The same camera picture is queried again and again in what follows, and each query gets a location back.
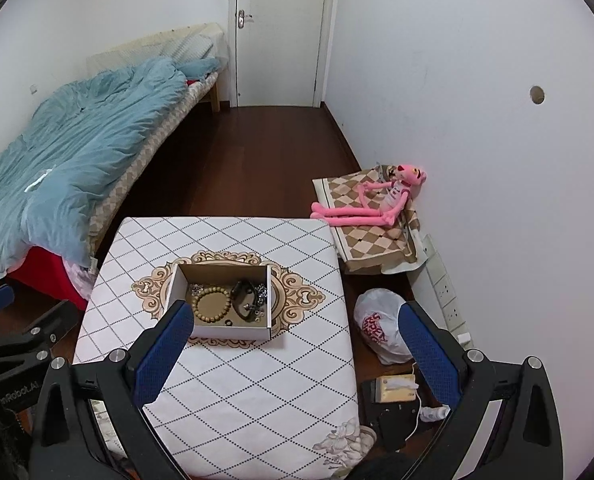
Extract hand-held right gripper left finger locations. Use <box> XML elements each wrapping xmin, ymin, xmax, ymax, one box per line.
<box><xmin>29</xmin><ymin>299</ymin><xmax>195</xmax><ymax>480</ymax></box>

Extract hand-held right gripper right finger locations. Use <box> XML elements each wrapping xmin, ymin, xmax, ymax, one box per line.
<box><xmin>398</xmin><ymin>301</ymin><xmax>564</xmax><ymax>480</ymax></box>

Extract wooden beaded bracelet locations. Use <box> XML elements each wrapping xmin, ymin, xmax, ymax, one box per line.
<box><xmin>192</xmin><ymin>286</ymin><xmax>232</xmax><ymax>322</ymax></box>

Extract cardboard box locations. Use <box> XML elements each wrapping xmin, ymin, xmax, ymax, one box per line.
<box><xmin>163</xmin><ymin>262</ymin><xmax>274</xmax><ymax>343</ymax></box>

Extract black wristband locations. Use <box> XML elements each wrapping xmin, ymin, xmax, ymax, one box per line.
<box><xmin>229</xmin><ymin>280</ymin><xmax>260</xmax><ymax>322</ymax></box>

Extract beige tissue box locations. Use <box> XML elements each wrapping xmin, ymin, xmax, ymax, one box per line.
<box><xmin>372</xmin><ymin>375</ymin><xmax>420</xmax><ymax>405</ymax></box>

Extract white plastic bag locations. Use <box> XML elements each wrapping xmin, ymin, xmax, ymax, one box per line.
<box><xmin>353</xmin><ymin>288</ymin><xmax>415</xmax><ymax>366</ymax></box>

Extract red bed sheet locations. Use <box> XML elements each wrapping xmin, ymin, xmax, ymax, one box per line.
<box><xmin>7</xmin><ymin>247</ymin><xmax>90</xmax><ymax>311</ymax></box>

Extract pink checkered cloth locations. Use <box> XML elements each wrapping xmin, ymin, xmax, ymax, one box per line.
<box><xmin>64</xmin><ymin>257</ymin><xmax>98</xmax><ymax>301</ymax></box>

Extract white power strip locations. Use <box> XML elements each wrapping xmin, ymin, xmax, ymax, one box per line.
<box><xmin>422</xmin><ymin>234</ymin><xmax>470</xmax><ymax>346</ymax></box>

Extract white diamond-pattern tablecloth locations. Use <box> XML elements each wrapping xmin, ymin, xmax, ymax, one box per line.
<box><xmin>73</xmin><ymin>216</ymin><xmax>378</xmax><ymax>480</ymax></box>

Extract pink plush toy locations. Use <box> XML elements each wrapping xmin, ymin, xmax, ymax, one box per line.
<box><xmin>311</xmin><ymin>162</ymin><xmax>429</xmax><ymax>231</ymax></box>

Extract blue duvet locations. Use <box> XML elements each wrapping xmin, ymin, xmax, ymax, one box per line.
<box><xmin>0</xmin><ymin>56</ymin><xmax>223</xmax><ymax>281</ymax></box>

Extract bed with checkered mattress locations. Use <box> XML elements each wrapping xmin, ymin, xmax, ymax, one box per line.
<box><xmin>0</xmin><ymin>22</ymin><xmax>228</xmax><ymax>311</ymax></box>

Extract cream headboard panel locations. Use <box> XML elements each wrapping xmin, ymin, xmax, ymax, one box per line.
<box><xmin>86</xmin><ymin>22</ymin><xmax>223</xmax><ymax>73</ymax></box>

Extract light patterned pillow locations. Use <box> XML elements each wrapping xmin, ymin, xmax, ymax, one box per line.
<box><xmin>169</xmin><ymin>24</ymin><xmax>225</xmax><ymax>61</ymax></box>

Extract white door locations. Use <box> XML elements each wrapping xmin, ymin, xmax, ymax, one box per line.
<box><xmin>229</xmin><ymin>0</ymin><xmax>338</xmax><ymax>108</ymax></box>

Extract white cable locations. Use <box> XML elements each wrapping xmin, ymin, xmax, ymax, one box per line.
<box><xmin>412</xmin><ymin>360</ymin><xmax>450</xmax><ymax>441</ymax></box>

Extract black plastic bracket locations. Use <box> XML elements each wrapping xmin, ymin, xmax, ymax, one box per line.
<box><xmin>359</xmin><ymin>400</ymin><xmax>423</xmax><ymax>453</ymax></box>

